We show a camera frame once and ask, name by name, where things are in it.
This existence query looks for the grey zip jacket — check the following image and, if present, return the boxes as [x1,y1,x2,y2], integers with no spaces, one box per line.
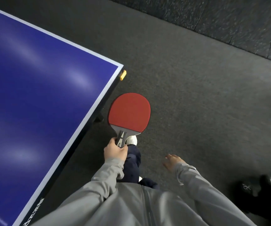
[83,182,209,226]

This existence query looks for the person's right hand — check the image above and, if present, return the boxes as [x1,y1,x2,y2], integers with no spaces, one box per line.
[163,154,185,172]

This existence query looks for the person's left forearm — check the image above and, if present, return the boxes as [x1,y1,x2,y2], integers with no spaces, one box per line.
[31,158,125,226]

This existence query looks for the person's right forearm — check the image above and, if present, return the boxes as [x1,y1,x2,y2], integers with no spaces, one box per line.
[174,162,257,226]

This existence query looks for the red table tennis paddle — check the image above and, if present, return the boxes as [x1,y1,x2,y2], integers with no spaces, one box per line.
[108,92,151,148]

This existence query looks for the person's left hand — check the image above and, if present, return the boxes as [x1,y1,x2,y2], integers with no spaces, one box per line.
[103,137,128,162]

